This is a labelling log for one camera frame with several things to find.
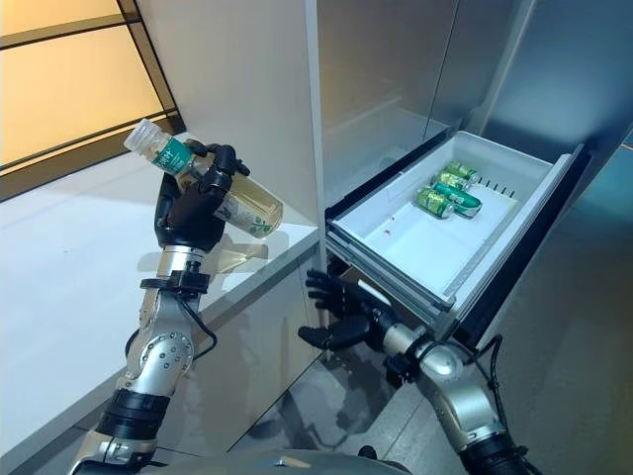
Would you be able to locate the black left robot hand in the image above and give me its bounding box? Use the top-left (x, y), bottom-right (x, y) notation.
top-left (154, 141), bottom-right (251, 251)

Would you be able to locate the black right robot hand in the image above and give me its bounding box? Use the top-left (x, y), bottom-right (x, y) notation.
top-left (298, 268), bottom-right (393, 350)

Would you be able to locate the yellow tea bottle green label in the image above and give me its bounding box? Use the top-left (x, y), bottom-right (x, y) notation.
top-left (123, 118), bottom-right (285, 239)

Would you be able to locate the white fridge drawer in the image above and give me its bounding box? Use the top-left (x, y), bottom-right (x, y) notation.
top-left (324, 129), bottom-right (592, 347)

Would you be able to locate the stainless steel fridge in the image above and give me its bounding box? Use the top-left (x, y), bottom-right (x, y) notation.
top-left (316, 0), bottom-right (633, 347)

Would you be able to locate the white counter cabinet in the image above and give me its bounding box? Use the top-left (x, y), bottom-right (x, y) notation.
top-left (0, 131), bottom-right (321, 475)

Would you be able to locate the tall white cabinet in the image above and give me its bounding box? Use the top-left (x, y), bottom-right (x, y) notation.
top-left (118, 0), bottom-right (327, 347)

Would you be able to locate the teal green drink can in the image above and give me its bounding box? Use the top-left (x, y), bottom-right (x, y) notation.
top-left (433, 181), bottom-right (484, 219)

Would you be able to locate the dark framed backlit window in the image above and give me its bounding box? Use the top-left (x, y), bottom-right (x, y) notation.
top-left (0, 0), bottom-right (188, 202)

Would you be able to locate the grey robot torso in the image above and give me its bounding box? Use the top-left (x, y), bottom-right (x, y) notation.
top-left (73, 447), bottom-right (397, 475)

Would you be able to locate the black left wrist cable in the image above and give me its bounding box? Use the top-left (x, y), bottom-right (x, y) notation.
top-left (178, 295), bottom-right (220, 368)

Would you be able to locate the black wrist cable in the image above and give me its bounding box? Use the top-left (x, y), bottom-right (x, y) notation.
top-left (178, 295), bottom-right (220, 368)
top-left (472, 333), bottom-right (506, 439)

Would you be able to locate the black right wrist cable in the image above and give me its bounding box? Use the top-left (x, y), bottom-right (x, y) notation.
top-left (472, 333), bottom-right (506, 439)

